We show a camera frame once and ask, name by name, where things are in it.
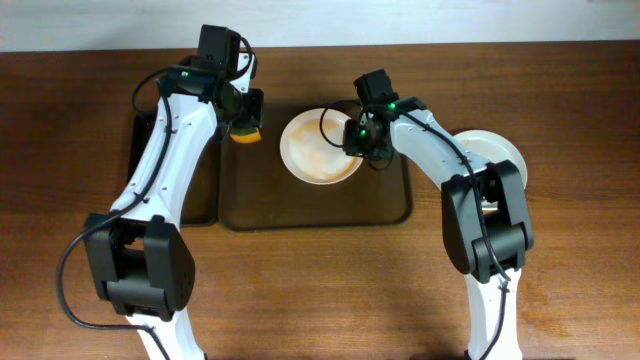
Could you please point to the pale grey plate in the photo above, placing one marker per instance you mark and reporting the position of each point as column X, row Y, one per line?
column 494, row 147

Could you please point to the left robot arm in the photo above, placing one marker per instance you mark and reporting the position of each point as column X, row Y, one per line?
column 138, row 259

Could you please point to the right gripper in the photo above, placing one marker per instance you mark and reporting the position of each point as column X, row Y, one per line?
column 355, row 141

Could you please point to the white plate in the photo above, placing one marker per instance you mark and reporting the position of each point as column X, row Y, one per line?
column 308, row 156

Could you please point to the brown plastic serving tray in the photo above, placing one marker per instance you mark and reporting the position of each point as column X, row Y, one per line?
column 258, row 192

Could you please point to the green and orange sponge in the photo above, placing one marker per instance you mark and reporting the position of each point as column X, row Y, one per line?
column 245, row 136

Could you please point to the black rectangular water tray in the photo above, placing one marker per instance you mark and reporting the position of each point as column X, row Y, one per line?
column 200, row 206

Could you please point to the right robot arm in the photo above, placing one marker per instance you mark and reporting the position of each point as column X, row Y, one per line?
column 486, row 224

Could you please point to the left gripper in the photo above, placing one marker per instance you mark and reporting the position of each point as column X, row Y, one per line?
column 252, row 115

